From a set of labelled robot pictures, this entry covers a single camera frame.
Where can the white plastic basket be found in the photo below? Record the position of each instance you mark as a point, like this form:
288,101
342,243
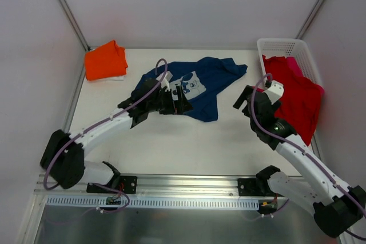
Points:
286,47

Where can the navy blue printed t-shirt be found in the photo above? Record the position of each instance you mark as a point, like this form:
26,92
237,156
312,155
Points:
200,82

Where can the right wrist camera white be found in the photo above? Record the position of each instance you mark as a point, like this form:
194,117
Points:
274,92

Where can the white slotted cable duct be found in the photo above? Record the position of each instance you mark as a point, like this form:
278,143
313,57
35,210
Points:
154,203

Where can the red t-shirt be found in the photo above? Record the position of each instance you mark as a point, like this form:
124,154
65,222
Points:
301,101

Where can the left aluminium frame post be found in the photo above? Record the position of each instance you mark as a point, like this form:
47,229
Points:
74,24

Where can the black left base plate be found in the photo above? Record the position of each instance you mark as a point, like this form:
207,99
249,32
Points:
127,183

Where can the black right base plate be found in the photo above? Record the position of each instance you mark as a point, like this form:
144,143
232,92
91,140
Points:
248,187

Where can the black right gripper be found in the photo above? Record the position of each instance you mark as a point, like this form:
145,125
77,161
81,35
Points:
251,100

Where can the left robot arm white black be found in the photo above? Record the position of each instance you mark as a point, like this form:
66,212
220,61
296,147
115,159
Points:
64,156

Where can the aluminium frame post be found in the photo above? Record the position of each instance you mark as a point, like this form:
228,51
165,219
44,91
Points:
310,18
74,24

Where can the folded orange t-shirt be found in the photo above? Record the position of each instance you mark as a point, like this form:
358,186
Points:
106,61

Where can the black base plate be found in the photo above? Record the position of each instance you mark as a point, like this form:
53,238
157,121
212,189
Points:
127,183
248,187

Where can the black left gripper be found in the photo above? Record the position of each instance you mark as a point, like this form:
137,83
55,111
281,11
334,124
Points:
175,102

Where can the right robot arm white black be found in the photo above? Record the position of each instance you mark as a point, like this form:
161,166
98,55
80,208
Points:
334,204

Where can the aluminium mounting rail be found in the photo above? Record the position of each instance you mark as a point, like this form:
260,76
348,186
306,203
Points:
153,185

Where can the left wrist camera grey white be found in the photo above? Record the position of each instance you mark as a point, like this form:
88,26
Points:
166,77

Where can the right aluminium frame post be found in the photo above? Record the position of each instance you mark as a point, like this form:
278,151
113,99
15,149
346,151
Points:
310,18

